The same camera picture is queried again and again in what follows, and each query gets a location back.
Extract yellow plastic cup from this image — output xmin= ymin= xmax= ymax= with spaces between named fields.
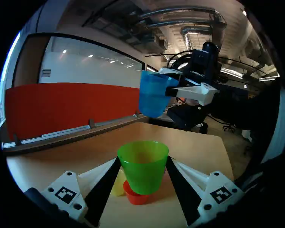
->
xmin=109 ymin=169 xmax=127 ymax=197

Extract red desk screen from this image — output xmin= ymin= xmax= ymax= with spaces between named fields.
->
xmin=2 ymin=82 xmax=150 ymax=150

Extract green plastic cup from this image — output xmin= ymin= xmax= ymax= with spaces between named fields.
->
xmin=117 ymin=140 xmax=169 ymax=195

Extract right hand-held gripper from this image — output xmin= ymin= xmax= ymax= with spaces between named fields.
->
xmin=157 ymin=41 xmax=229 ymax=108

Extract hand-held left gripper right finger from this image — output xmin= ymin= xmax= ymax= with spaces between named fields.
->
xmin=166 ymin=157 xmax=244 ymax=226

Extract orange plastic cup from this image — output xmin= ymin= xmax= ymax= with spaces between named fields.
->
xmin=122 ymin=179 xmax=150 ymax=206

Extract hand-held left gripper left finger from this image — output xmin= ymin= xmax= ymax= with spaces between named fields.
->
xmin=40 ymin=157 xmax=121 ymax=228

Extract blue plastic cup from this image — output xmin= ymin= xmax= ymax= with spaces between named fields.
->
xmin=138 ymin=70 xmax=180 ymax=118

